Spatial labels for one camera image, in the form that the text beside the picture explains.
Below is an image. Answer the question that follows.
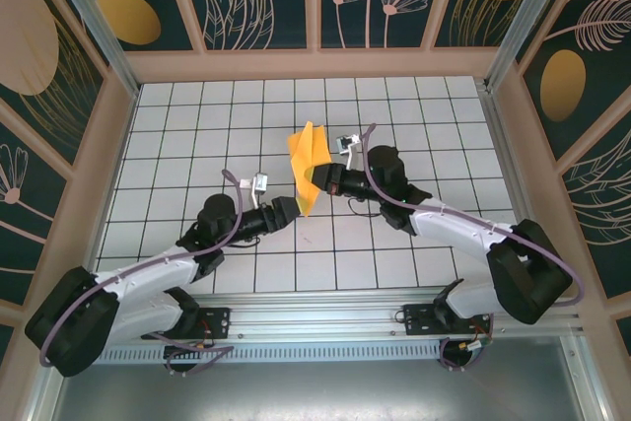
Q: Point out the grey metal panel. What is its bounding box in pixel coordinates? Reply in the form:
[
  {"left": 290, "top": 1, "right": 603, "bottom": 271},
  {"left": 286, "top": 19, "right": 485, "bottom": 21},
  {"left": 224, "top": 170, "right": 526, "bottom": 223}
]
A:
[{"left": 29, "top": 336, "right": 610, "bottom": 421}]

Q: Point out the thin black right gripper wire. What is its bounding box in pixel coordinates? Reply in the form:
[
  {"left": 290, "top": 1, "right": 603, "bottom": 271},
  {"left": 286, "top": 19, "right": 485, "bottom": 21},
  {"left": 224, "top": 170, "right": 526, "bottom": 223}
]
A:
[{"left": 346, "top": 195, "right": 382, "bottom": 219}]

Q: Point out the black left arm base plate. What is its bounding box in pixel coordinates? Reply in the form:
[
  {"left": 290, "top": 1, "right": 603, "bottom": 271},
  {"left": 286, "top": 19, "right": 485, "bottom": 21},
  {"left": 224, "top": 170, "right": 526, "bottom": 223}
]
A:
[{"left": 189, "top": 306, "right": 233, "bottom": 342}]

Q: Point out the aluminium mounting rail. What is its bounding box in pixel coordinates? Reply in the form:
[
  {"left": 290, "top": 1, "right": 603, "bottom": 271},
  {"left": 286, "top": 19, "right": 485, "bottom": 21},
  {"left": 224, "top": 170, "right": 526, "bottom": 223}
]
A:
[{"left": 46, "top": 292, "right": 586, "bottom": 344}]

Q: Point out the aluminium side rail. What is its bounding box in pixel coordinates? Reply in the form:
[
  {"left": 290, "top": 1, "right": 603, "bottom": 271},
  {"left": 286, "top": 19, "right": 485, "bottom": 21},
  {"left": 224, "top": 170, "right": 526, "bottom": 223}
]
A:
[{"left": 475, "top": 80, "right": 561, "bottom": 300}]

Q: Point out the perforated metal cable tray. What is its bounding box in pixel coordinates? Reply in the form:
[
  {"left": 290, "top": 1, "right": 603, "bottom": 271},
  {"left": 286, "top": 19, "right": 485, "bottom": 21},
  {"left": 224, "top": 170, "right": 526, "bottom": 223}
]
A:
[{"left": 68, "top": 344, "right": 445, "bottom": 366}]

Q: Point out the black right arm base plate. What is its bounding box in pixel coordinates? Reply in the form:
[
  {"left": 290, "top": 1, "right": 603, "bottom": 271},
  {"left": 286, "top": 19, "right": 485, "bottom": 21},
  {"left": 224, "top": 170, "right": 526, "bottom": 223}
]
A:
[{"left": 402, "top": 302, "right": 494, "bottom": 338}]

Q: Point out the aluminium frame post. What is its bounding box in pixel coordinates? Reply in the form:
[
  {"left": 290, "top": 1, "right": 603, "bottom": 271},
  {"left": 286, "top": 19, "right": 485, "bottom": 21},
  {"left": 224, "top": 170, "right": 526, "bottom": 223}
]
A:
[
  {"left": 38, "top": 0, "right": 140, "bottom": 97},
  {"left": 484, "top": 0, "right": 569, "bottom": 93}
]

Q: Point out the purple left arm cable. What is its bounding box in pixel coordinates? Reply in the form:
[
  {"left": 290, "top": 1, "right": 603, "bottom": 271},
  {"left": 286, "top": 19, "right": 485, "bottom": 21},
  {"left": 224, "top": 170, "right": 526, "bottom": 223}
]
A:
[{"left": 37, "top": 169, "right": 247, "bottom": 377}]

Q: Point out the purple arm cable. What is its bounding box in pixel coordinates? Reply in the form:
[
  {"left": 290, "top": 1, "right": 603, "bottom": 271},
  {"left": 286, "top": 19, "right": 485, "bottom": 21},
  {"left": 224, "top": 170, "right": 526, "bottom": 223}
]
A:
[
  {"left": 37, "top": 169, "right": 247, "bottom": 377},
  {"left": 357, "top": 122, "right": 587, "bottom": 374}
]

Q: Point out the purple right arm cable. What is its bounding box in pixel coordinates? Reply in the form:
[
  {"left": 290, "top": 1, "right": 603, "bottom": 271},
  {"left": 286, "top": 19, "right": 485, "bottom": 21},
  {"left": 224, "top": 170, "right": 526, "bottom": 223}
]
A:
[{"left": 357, "top": 122, "right": 587, "bottom": 374}]

